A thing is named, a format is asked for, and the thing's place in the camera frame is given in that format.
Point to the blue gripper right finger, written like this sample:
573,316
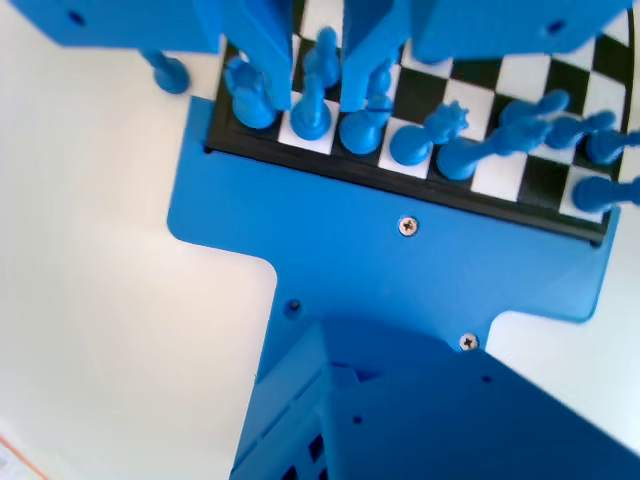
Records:
370,30

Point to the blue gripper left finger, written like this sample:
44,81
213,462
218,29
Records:
260,30

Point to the blue knight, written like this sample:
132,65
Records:
310,117

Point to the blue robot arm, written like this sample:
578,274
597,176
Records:
450,425

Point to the blue pawn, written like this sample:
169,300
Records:
170,77
567,132
520,115
605,147
381,80
325,55

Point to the black white chessboard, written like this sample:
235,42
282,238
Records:
420,82

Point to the blue rook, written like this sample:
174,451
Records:
595,194
250,107

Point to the blue bishop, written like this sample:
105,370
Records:
360,132

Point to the blue queen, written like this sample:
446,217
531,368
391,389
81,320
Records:
410,147

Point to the blue king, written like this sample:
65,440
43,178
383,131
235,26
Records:
457,160

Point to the silver phillips screw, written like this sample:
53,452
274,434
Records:
468,342
409,226

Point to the blue arm base plate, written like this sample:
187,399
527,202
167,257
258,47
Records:
350,260

